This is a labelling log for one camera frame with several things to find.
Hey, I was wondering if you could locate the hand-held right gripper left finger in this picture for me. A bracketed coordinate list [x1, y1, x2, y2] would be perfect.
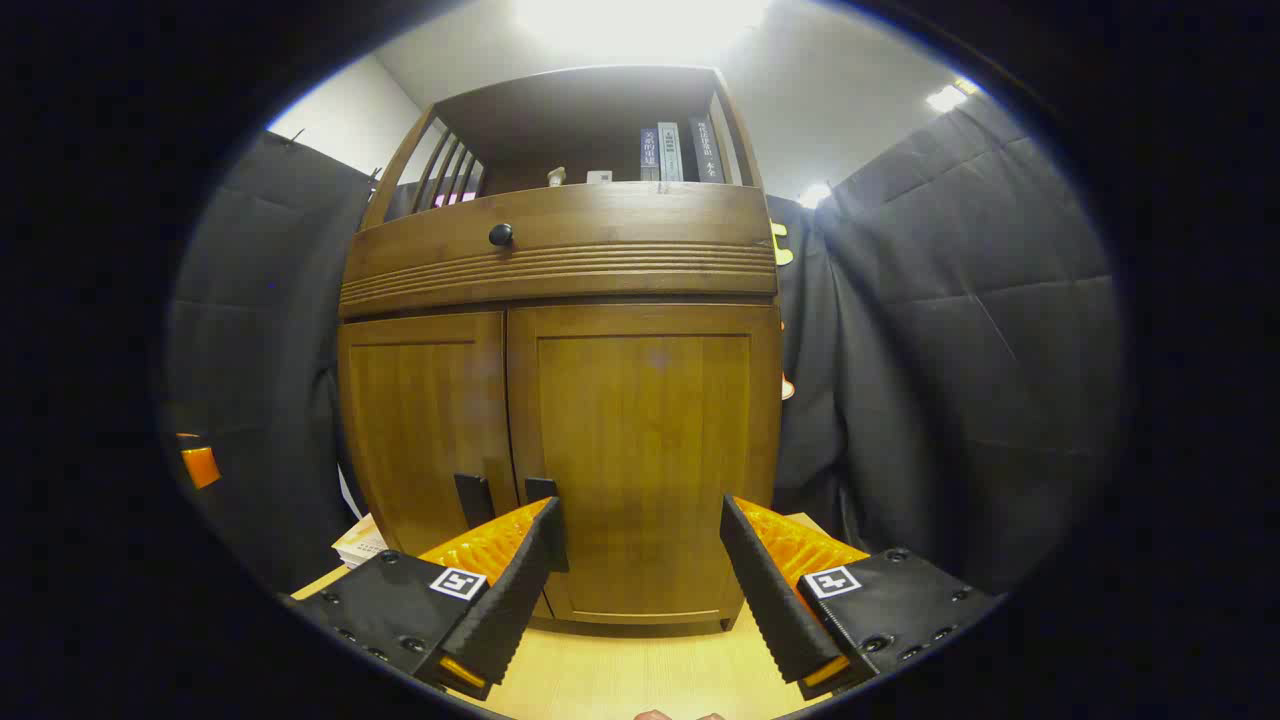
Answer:
[285, 497, 569, 701]

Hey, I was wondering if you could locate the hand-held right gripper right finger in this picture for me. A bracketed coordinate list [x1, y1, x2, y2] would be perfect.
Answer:
[720, 494, 1004, 701]

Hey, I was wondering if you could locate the wooden cabinet door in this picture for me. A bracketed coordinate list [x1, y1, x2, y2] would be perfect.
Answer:
[505, 303, 783, 626]
[338, 310, 521, 556]

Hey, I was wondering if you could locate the wooden double-door shoe cabinet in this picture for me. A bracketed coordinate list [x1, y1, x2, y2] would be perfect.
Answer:
[337, 65, 784, 636]

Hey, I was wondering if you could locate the stack of books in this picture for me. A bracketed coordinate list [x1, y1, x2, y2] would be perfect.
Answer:
[332, 513, 389, 569]

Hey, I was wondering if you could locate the large ceiling light panel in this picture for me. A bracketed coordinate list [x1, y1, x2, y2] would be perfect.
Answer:
[515, 0, 771, 61]

